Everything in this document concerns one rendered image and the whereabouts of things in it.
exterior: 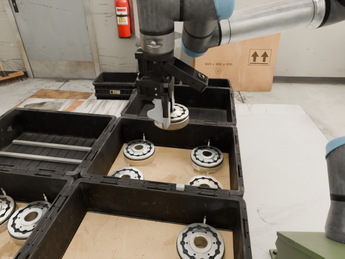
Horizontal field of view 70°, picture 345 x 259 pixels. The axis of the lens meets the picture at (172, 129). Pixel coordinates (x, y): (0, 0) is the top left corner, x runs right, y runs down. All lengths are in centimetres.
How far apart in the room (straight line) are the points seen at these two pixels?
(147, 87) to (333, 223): 52
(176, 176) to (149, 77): 31
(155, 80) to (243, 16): 26
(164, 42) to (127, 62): 308
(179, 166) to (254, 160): 38
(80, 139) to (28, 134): 21
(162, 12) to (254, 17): 25
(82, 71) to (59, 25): 64
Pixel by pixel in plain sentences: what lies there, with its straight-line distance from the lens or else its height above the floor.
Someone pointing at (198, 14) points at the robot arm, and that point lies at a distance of 53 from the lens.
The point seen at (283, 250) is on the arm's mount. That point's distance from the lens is 72.
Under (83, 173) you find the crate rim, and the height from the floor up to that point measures 93.
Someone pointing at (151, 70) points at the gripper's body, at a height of 115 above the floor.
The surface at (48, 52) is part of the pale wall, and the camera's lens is 394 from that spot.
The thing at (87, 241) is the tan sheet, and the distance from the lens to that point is 65.
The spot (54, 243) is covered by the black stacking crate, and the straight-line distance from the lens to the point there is 60.
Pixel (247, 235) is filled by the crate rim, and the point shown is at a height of 93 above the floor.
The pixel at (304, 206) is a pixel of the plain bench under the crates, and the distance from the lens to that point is 95.
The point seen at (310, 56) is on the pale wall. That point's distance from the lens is 386.
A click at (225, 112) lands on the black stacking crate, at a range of 110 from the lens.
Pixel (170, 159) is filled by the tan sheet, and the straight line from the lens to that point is 81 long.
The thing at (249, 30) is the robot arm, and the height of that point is 123.
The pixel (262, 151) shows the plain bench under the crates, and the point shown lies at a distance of 112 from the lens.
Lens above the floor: 135
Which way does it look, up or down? 33 degrees down
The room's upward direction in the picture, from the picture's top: straight up
